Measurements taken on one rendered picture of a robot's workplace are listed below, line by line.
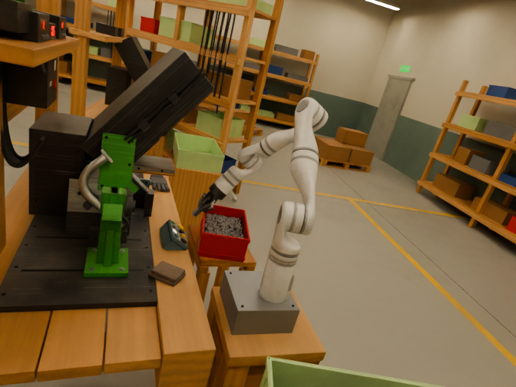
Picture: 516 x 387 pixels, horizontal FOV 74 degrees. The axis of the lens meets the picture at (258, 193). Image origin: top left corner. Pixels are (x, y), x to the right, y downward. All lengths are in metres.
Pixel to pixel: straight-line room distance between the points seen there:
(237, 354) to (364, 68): 10.74
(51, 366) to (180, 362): 0.30
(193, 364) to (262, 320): 0.24
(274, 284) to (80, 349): 0.55
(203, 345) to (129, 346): 0.19
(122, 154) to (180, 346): 0.72
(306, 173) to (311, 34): 9.78
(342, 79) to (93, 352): 10.64
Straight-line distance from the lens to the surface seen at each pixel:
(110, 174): 1.38
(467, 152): 6.99
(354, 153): 7.53
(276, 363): 0.97
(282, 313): 1.15
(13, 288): 1.21
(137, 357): 1.02
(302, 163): 1.10
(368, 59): 11.47
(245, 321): 1.12
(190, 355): 1.02
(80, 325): 1.10
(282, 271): 1.09
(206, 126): 4.18
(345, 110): 11.37
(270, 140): 1.33
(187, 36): 4.53
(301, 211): 1.02
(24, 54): 0.99
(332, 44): 11.00
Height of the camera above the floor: 1.63
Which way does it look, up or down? 20 degrees down
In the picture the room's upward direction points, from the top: 14 degrees clockwise
